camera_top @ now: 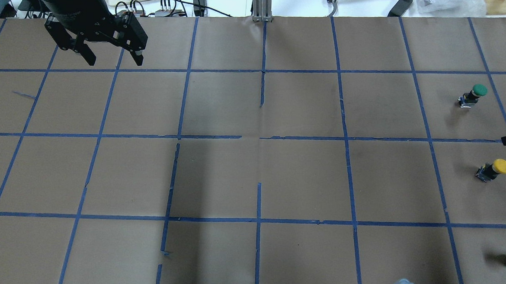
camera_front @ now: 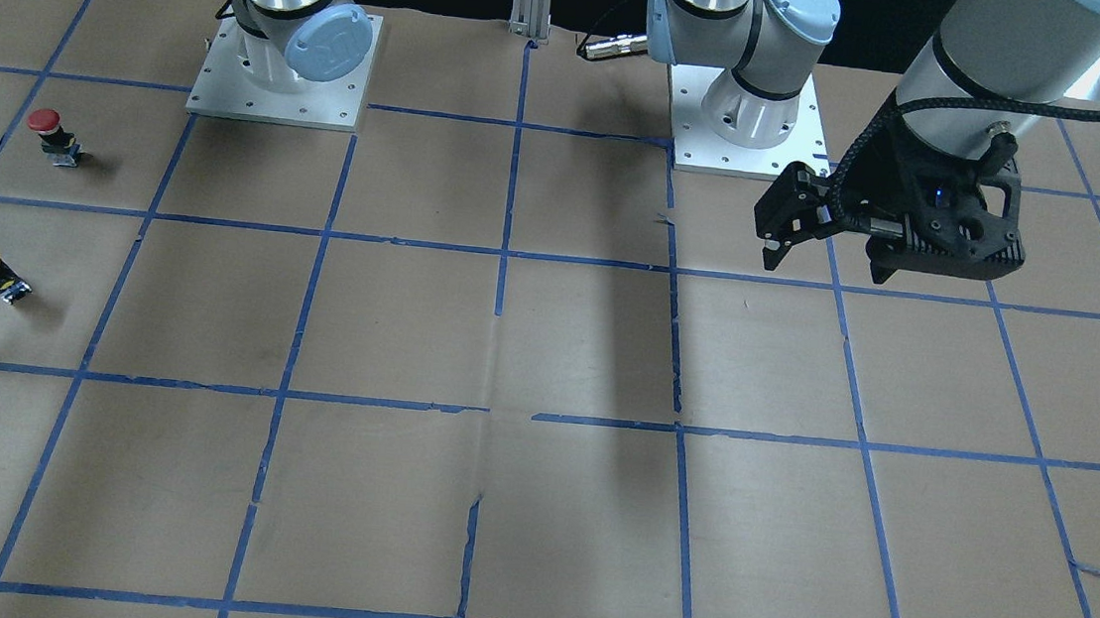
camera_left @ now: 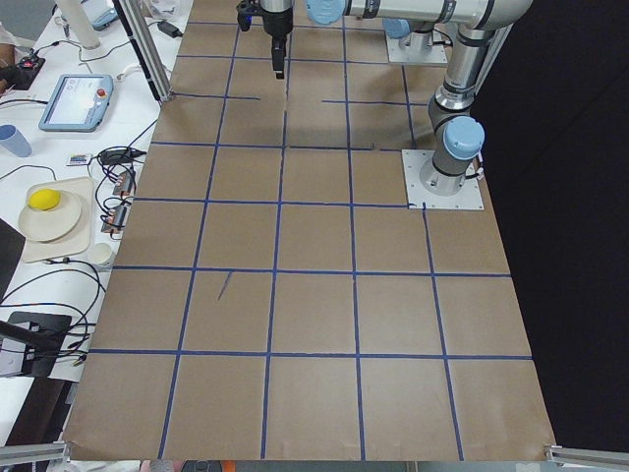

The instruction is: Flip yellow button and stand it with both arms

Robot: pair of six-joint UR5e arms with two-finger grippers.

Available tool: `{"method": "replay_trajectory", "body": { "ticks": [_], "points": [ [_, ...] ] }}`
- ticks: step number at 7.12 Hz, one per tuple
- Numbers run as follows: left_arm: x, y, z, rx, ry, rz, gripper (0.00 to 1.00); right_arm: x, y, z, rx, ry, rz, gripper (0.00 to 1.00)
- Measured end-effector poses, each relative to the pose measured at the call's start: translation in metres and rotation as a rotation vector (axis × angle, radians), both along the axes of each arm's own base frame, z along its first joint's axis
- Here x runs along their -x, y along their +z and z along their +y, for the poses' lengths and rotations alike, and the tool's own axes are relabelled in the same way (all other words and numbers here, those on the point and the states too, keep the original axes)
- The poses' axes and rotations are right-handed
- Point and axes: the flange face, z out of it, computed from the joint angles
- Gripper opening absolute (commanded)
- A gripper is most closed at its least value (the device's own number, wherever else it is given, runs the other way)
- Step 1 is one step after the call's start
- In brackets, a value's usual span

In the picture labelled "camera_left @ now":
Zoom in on blue cup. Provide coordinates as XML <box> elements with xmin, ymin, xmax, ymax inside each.
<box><xmin>0</xmin><ymin>124</ymin><xmax>32</xmax><ymax>157</ymax></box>

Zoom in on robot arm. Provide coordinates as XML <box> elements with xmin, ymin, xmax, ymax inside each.
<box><xmin>306</xmin><ymin>1</ymin><xmax>532</xmax><ymax>197</ymax></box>
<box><xmin>382</xmin><ymin>19</ymin><xmax>435</xmax><ymax>47</ymax></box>

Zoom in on aluminium frame post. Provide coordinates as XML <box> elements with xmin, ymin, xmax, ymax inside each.
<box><xmin>113</xmin><ymin>0</ymin><xmax>172</xmax><ymax>103</ymax></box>

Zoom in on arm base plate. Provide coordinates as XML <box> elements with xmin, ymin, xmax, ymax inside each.
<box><xmin>386</xmin><ymin>29</ymin><xmax>448</xmax><ymax>67</ymax></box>
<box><xmin>402</xmin><ymin>149</ymin><xmax>485</xmax><ymax>210</ymax></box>

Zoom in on relay module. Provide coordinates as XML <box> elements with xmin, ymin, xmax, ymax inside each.
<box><xmin>112</xmin><ymin>169</ymin><xmax>136</xmax><ymax>197</ymax></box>
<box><xmin>101</xmin><ymin>205</ymin><xmax>129</xmax><ymax>234</ymax></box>

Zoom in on beige tray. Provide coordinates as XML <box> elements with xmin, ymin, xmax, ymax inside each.
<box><xmin>18</xmin><ymin>177</ymin><xmax>94</xmax><ymax>263</ymax></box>

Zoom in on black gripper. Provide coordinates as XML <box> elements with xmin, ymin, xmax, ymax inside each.
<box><xmin>261</xmin><ymin>8</ymin><xmax>293</xmax><ymax>80</ymax></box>

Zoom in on small colourful remote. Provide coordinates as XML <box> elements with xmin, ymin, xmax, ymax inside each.
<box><xmin>66</xmin><ymin>153</ymin><xmax>92</xmax><ymax>166</ymax></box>

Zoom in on black box with cables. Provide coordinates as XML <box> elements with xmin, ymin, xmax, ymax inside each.
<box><xmin>1</xmin><ymin>312</ymin><xmax>72</xmax><ymax>378</ymax></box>

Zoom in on beige plate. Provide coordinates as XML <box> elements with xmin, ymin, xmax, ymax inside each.
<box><xmin>18</xmin><ymin>192</ymin><xmax>82</xmax><ymax>242</ymax></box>

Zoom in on relay module upper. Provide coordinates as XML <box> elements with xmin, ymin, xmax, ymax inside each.
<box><xmin>112</xmin><ymin>169</ymin><xmax>136</xmax><ymax>197</ymax></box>

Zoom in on relay module lower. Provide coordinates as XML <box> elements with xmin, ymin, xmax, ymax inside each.
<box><xmin>101</xmin><ymin>205</ymin><xmax>129</xmax><ymax>234</ymax></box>

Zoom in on white paper cup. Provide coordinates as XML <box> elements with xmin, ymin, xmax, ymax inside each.
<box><xmin>87</xmin><ymin>243</ymin><xmax>116</xmax><ymax>270</ymax></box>

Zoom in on white cardboard tube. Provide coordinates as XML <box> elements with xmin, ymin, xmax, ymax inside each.
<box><xmin>55</xmin><ymin>0</ymin><xmax>100</xmax><ymax>50</ymax></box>

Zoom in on black power adapter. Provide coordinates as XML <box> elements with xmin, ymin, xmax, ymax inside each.
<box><xmin>157</xmin><ymin>20</ymin><xmax>184</xmax><ymax>38</ymax></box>

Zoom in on yellow ball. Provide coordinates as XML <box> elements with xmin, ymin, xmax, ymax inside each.
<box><xmin>28</xmin><ymin>188</ymin><xmax>61</xmax><ymax>211</ymax></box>

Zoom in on teach pendant tablet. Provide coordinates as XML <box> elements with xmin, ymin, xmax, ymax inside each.
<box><xmin>38</xmin><ymin>74</ymin><xmax>114</xmax><ymax>133</ymax></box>

